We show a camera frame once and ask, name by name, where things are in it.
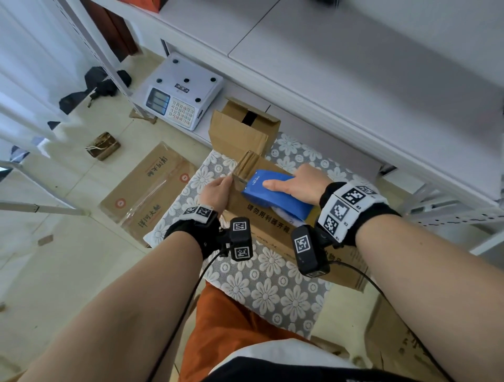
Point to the person's right hand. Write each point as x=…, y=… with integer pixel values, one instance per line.
x=305, y=184

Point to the person's left hand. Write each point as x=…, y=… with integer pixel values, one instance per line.
x=213, y=193

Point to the person's right thumb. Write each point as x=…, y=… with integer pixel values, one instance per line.
x=277, y=185

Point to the person's left fingers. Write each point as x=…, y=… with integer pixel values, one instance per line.
x=227, y=185

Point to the blue tape dispenser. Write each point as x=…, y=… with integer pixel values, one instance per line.
x=275, y=202

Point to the brown cardboard box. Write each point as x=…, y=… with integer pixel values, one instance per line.
x=271, y=230

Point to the person's right forearm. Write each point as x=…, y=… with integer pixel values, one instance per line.
x=437, y=291

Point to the person's left forearm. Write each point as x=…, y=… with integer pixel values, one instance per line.
x=118, y=315

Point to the flat plastic-wrapped cardboard box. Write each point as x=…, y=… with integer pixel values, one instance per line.
x=157, y=214

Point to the flat printed cardboard box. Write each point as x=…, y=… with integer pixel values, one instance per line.
x=137, y=181

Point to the white electronic weighing scale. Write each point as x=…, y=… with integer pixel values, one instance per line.
x=183, y=90

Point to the white metal shelving unit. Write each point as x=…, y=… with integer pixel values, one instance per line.
x=354, y=67

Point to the orange shorts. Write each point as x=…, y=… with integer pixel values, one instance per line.
x=224, y=334

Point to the black bag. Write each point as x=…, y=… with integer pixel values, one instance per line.
x=100, y=84

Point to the white and black shirt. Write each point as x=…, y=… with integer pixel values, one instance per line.
x=283, y=360

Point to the small cardboard scrap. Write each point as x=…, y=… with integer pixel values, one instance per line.
x=45, y=240

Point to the white metal stand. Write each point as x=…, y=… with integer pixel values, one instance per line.
x=35, y=206

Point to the brown wooden door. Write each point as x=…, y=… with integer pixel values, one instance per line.
x=112, y=27

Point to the flat brown cardboard sheet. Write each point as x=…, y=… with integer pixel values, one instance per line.
x=397, y=346

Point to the white curtain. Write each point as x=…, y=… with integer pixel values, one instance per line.
x=31, y=67

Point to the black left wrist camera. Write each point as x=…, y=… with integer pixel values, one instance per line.
x=240, y=240

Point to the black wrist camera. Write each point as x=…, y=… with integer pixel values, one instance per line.
x=309, y=252
x=240, y=240

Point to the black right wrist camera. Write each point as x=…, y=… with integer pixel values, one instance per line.
x=309, y=252

